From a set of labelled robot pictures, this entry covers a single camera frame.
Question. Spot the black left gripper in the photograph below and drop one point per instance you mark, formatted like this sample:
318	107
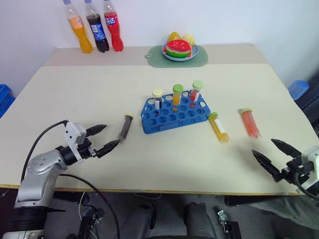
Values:
86	149

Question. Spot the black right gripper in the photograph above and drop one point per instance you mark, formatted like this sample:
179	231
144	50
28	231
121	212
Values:
294	171

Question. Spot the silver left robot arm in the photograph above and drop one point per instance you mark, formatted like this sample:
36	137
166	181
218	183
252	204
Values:
37	174

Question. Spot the dark brown tube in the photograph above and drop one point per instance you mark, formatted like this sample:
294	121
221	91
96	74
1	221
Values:
125	127

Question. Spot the red-orange tube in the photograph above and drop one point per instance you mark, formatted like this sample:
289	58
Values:
250	122

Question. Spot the yellow tube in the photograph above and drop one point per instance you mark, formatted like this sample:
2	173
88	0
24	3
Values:
218	127

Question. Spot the vial with pale yellow cap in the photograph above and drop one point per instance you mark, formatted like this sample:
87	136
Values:
157	99

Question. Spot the blue test tube rack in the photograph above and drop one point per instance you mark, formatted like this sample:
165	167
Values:
174	115

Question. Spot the orange tube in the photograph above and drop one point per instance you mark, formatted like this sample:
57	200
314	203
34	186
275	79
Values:
177	95

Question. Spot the red tube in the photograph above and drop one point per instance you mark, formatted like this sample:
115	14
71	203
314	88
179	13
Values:
196	90

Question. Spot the black table clamp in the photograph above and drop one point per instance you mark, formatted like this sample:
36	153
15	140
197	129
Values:
91	221
228	224

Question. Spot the dark rounded robot leg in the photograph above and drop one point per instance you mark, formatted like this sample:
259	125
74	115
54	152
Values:
199	220
139	221

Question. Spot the blue plastic crate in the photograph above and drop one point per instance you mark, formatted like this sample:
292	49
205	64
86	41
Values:
5	98

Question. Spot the cola soda bottle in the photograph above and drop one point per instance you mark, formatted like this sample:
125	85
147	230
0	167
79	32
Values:
97	30

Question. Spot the orange soda bottle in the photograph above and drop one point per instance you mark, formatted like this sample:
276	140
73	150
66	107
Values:
79	30

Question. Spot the red soda bottle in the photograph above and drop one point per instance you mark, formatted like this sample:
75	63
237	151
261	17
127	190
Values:
114	27

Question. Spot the light blue plate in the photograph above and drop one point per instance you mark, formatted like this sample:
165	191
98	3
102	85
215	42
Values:
180	53

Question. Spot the toy watermelon slice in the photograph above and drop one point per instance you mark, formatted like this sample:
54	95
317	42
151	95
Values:
179	48

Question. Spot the green silicone mat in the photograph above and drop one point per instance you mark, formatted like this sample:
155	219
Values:
199	59

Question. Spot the pale yellow toy fruit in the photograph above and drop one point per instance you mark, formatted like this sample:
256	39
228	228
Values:
189	38

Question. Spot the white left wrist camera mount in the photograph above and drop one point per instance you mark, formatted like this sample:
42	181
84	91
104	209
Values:
72	134

